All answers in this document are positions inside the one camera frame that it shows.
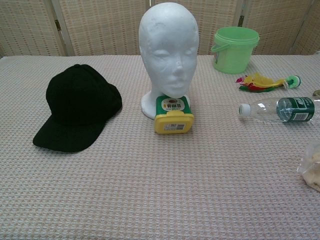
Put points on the woven folding screen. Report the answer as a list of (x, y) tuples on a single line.
[(100, 25)]

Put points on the colourful feather shuttlecock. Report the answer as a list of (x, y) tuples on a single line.
[(260, 81)]

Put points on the green box with yellow lid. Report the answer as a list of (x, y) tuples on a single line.
[(173, 125)]

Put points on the brass screen hinge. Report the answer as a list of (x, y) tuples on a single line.
[(58, 25), (241, 20)]

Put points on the white foam mannequin head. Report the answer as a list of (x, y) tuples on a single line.
[(165, 37)]

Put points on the green plastic bucket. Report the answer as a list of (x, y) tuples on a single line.
[(232, 57)]

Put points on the clear snack bag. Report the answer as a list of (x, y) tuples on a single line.
[(312, 170)]

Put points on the beige woven tablecloth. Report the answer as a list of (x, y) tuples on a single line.
[(125, 187)]

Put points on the black baseball cap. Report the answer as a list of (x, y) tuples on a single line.
[(75, 105)]

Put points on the clear bottle with green label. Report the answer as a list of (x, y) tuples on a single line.
[(295, 110)]

